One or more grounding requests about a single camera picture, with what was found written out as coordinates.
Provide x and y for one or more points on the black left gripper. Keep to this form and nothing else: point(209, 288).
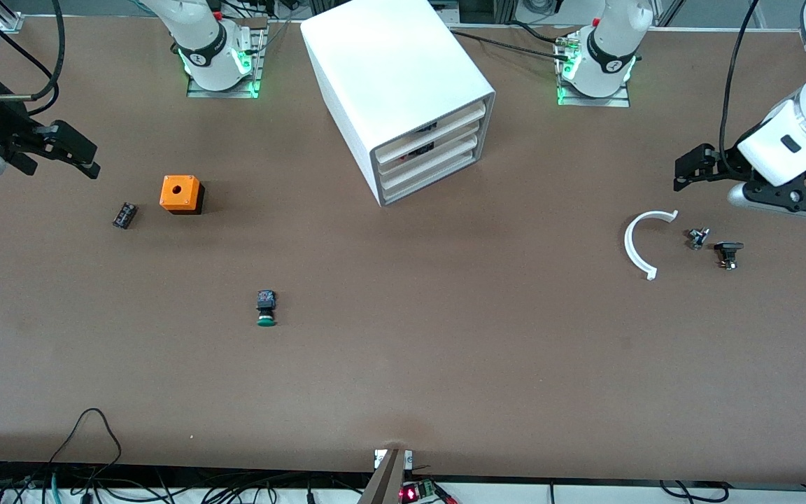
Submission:
point(713, 163)

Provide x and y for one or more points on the cream drawer with dark notch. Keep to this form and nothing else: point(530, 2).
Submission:
point(396, 166)

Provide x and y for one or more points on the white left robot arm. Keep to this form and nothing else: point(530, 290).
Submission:
point(795, 140)

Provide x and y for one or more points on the orange button box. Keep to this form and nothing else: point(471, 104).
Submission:
point(179, 190)

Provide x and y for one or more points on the green push button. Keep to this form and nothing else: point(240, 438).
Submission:
point(266, 309)

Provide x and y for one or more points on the plain cream drawer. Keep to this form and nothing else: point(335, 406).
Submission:
point(410, 183)
point(410, 171)

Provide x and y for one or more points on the white drawer cabinet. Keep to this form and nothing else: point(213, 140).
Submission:
point(389, 63)

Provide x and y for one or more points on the small grey metal part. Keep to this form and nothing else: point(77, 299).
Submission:
point(697, 239)

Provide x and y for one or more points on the small black terminal block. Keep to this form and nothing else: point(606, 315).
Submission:
point(125, 215)

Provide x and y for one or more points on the white curved plastic clip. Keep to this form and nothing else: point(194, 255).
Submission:
point(628, 245)

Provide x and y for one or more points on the circuit board with red light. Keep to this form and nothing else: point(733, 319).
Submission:
point(417, 492)

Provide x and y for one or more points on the small black switch part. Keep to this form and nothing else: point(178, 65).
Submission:
point(728, 250)

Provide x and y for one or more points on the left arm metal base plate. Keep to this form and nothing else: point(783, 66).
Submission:
point(613, 102)

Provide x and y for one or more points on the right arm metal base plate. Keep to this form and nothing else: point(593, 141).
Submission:
point(221, 93)

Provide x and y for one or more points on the grey wedge camera mount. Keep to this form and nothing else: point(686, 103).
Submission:
point(385, 483)

